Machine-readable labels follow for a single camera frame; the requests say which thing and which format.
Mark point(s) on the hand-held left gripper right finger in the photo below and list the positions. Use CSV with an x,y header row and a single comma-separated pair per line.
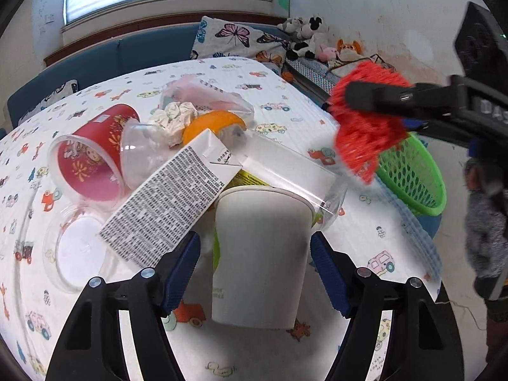
x,y
329,278

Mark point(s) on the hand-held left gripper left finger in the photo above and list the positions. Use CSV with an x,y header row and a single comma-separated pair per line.
x,y
182,274

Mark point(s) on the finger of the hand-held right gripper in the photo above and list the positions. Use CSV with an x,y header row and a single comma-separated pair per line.
x,y
389,97
440,131

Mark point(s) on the red foam fruit net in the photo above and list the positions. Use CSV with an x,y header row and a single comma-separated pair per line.
x,y
357,143

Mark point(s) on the green plastic basket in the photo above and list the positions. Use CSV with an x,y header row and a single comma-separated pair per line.
x,y
412,182

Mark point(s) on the white paper cup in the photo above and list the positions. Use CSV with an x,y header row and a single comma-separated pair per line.
x,y
258,254

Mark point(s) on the red printed paper cup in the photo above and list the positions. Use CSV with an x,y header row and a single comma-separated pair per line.
x,y
95,154

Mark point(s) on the translucent plastic bag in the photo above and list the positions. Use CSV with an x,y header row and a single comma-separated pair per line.
x,y
216,95

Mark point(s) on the orange fox plush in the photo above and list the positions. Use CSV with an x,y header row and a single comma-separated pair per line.
x,y
349,49

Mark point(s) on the pink plush toy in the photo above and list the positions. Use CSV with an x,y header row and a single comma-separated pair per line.
x,y
328,52

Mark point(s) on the white drink carton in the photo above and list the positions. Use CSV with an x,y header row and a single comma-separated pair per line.
x,y
170,198

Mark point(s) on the blue checked cloth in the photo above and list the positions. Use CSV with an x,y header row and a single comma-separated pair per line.
x,y
313,75

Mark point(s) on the white cartoon print sheet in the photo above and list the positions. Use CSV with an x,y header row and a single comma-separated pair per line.
x,y
301,119

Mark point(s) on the black white cow plush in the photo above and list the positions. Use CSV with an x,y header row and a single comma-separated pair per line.
x,y
311,31

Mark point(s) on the clear round plastic lid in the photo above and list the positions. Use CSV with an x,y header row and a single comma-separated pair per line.
x,y
79,250

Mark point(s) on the clear plastic box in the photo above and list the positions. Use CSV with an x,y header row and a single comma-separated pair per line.
x,y
285,166

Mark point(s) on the clear plastic dome cup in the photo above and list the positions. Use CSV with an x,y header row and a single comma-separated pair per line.
x,y
143,158

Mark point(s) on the grey plush toy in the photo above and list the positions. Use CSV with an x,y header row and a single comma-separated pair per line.
x,y
287,26

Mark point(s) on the crumpled white tissue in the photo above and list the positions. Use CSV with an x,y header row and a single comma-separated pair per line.
x,y
174,121

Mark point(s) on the orange peel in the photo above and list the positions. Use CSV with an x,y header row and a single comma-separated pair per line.
x,y
210,123

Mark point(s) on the butterfly print pillow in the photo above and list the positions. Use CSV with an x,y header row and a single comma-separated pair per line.
x,y
234,39

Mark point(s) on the small patterned pillow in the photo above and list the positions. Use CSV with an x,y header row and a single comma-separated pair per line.
x,y
59,93

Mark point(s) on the blue sofa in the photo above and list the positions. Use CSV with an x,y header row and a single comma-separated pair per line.
x,y
131,51

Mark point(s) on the green wall sticker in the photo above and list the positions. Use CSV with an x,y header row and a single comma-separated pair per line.
x,y
283,0

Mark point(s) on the white wall switch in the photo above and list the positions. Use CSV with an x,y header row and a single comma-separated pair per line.
x,y
49,18

